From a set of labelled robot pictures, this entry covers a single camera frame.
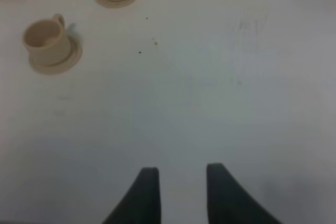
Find beige near cup saucer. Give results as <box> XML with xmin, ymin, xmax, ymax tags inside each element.
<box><xmin>28</xmin><ymin>35</ymin><xmax>82</xmax><ymax>75</ymax></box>

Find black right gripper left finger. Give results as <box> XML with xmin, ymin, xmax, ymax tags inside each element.
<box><xmin>104</xmin><ymin>167</ymin><xmax>161</xmax><ymax>224</ymax></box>

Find beige near teacup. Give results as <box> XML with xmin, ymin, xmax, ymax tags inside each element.
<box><xmin>23</xmin><ymin>14</ymin><xmax>71</xmax><ymax>67</ymax></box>

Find beige cup saucer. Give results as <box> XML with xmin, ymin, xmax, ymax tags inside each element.
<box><xmin>95</xmin><ymin>0</ymin><xmax>136</xmax><ymax>8</ymax></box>
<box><xmin>28</xmin><ymin>35</ymin><xmax>82</xmax><ymax>75</ymax></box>

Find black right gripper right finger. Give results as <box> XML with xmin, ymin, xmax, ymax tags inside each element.
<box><xmin>206</xmin><ymin>163</ymin><xmax>280</xmax><ymax>223</ymax></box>

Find beige far cup saucer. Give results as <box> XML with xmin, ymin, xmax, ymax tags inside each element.
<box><xmin>95</xmin><ymin>0</ymin><xmax>136</xmax><ymax>8</ymax></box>

